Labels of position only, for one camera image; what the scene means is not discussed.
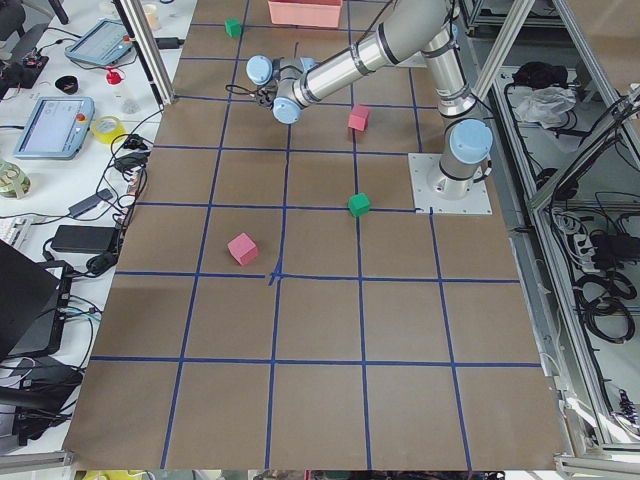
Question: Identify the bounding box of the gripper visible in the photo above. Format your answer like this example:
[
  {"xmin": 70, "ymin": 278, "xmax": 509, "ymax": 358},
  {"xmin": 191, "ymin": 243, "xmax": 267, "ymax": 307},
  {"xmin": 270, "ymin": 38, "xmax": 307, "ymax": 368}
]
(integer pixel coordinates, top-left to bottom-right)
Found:
[{"xmin": 254, "ymin": 87, "xmax": 276, "ymax": 109}]

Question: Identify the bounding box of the green foam cube far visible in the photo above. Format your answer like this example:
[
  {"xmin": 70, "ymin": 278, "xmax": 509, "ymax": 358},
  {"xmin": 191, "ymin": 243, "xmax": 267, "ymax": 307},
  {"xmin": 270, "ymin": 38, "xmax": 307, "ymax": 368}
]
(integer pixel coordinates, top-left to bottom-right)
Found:
[{"xmin": 224, "ymin": 18, "xmax": 243, "ymax": 38}]

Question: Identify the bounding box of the green foam cube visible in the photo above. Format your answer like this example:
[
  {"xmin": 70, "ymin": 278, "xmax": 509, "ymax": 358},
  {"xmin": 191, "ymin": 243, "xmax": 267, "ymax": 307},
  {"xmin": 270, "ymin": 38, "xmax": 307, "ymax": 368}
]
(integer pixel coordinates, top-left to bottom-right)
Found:
[
  {"xmin": 348, "ymin": 192, "xmax": 371, "ymax": 218},
  {"xmin": 224, "ymin": 18, "xmax": 243, "ymax": 38}
]

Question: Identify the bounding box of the pink plastic bin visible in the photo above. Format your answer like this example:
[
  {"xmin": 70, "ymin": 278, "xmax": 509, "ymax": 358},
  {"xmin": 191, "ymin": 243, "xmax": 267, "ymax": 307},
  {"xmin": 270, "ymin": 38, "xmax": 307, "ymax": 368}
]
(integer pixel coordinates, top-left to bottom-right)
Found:
[{"xmin": 267, "ymin": 0, "xmax": 343, "ymax": 28}]

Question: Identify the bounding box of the pink foam cube centre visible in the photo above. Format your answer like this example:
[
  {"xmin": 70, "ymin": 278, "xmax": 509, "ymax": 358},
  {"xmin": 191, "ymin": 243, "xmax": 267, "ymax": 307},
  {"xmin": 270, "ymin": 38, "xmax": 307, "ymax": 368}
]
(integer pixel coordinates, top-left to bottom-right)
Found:
[{"xmin": 347, "ymin": 104, "xmax": 371, "ymax": 132}]

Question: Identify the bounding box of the pink foam cube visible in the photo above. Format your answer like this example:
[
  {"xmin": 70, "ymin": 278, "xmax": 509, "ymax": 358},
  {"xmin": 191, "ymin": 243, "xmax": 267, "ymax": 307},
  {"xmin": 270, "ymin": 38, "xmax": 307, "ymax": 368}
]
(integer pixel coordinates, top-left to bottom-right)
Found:
[
  {"xmin": 227, "ymin": 232, "xmax": 259, "ymax": 266},
  {"xmin": 347, "ymin": 104, "xmax": 371, "ymax": 132}
]

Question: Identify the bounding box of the green foam cube centre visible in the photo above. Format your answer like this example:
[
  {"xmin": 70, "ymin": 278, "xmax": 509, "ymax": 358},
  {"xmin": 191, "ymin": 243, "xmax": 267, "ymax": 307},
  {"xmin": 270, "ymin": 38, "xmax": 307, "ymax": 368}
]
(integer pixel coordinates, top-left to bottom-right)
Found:
[{"xmin": 348, "ymin": 192, "xmax": 371, "ymax": 218}]

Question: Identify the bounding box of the pink foam cube near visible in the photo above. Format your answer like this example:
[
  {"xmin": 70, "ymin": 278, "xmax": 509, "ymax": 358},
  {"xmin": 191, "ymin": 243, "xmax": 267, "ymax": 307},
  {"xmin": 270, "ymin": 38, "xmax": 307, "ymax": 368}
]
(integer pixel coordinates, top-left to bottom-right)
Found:
[{"xmin": 227, "ymin": 232, "xmax": 259, "ymax": 266}]

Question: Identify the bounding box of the yellow tape roll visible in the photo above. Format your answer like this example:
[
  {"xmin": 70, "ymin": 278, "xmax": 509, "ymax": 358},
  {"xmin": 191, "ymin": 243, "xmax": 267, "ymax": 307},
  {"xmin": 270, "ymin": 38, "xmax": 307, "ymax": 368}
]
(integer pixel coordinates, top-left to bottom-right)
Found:
[{"xmin": 90, "ymin": 116, "xmax": 127, "ymax": 145}]

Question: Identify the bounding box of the teach pendant tablet far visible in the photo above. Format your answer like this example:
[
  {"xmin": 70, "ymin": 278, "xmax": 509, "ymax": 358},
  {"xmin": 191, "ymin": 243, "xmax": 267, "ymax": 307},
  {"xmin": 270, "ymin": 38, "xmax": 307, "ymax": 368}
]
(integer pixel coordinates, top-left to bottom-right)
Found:
[{"xmin": 65, "ymin": 19, "xmax": 132, "ymax": 67}]

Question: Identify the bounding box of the teach pendant tablet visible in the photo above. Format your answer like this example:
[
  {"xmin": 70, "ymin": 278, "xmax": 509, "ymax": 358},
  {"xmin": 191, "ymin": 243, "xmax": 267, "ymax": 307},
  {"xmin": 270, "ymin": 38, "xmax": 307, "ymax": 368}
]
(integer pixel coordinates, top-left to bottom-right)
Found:
[
  {"xmin": 13, "ymin": 96, "xmax": 95, "ymax": 160},
  {"xmin": 65, "ymin": 19, "xmax": 132, "ymax": 67}
]

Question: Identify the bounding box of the black bowl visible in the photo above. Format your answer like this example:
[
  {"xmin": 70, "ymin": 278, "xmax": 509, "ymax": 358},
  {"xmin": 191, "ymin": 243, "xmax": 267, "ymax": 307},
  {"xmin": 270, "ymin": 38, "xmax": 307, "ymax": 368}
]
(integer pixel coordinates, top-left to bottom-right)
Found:
[{"xmin": 54, "ymin": 75, "xmax": 79, "ymax": 95}]

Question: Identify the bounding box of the teach pendant tablet near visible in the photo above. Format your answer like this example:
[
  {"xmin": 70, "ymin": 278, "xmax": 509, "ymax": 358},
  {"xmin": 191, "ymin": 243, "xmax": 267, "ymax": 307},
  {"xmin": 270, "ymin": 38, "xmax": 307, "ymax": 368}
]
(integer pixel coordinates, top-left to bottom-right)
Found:
[{"xmin": 13, "ymin": 96, "xmax": 95, "ymax": 160}]

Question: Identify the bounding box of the black power adapter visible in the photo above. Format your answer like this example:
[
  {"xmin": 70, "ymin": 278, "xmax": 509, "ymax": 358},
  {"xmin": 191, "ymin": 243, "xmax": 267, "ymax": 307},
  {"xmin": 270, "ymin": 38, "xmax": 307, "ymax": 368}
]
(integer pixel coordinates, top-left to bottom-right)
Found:
[{"xmin": 51, "ymin": 225, "xmax": 118, "ymax": 254}]

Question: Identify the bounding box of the aluminium frame post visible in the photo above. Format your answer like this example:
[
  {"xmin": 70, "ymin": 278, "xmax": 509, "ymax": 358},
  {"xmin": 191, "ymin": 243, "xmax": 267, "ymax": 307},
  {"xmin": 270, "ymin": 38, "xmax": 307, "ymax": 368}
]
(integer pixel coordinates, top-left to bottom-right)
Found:
[{"xmin": 114, "ymin": 0, "xmax": 174, "ymax": 106}]

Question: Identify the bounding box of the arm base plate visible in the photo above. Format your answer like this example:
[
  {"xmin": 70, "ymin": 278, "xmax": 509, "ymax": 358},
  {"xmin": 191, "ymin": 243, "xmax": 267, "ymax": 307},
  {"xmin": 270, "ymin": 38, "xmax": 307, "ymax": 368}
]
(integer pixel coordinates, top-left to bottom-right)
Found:
[{"xmin": 408, "ymin": 153, "xmax": 492, "ymax": 215}]

